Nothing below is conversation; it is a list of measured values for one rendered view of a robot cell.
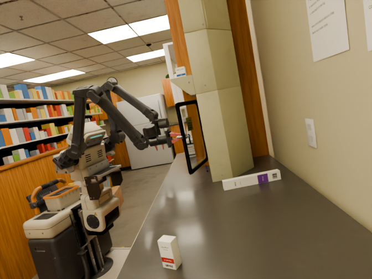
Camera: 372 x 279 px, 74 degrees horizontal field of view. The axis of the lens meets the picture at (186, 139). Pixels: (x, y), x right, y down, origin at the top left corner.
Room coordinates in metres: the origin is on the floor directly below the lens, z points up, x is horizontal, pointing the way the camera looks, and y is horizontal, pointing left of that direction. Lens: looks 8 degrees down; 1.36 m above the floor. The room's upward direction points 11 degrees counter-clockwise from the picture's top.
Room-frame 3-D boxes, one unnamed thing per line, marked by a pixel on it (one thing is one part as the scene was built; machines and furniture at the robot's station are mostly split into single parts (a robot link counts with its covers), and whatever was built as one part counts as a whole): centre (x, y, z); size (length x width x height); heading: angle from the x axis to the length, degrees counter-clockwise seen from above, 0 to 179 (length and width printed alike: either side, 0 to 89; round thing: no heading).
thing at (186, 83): (1.43, -0.05, 1.46); 0.32 x 0.12 x 0.10; 175
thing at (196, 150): (1.44, -0.05, 1.19); 0.30 x 0.01 x 0.40; 154
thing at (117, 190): (3.84, 1.39, 0.14); 0.41 x 0.32 x 0.28; 1
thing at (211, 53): (1.41, -0.23, 1.33); 0.32 x 0.25 x 0.77; 175
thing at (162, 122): (1.74, 0.16, 1.30); 0.11 x 0.09 x 0.12; 71
